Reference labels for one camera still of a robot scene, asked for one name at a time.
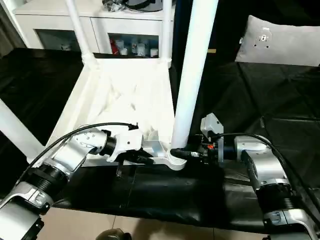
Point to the white mug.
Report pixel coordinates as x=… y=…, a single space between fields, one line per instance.
x=154 y=51

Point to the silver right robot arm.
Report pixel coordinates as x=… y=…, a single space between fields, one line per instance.
x=265 y=170

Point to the dark grey curtain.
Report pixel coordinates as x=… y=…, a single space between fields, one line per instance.
x=7 y=35

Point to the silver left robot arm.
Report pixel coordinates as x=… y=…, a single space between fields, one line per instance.
x=60 y=160

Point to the white plastic table top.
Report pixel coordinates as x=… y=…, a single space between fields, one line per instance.
x=125 y=85

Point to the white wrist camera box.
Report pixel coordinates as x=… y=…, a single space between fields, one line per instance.
x=211 y=124
x=127 y=140

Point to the grey round appliance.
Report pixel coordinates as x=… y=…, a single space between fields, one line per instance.
x=135 y=4

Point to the black work mat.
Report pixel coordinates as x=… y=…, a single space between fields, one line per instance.
x=175 y=200

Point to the white plastic table leg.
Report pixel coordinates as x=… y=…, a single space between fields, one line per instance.
x=166 y=30
x=80 y=30
x=17 y=130
x=192 y=65

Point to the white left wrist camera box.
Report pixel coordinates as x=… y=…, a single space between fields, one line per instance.
x=127 y=140

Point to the white glass-door sideboard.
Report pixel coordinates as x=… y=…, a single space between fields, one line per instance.
x=125 y=22

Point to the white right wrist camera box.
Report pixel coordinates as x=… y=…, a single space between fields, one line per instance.
x=211 y=124

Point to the small yellow label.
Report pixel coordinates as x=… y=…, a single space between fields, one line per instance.
x=213 y=50

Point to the grey cushion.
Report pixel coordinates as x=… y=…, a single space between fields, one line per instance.
x=285 y=42

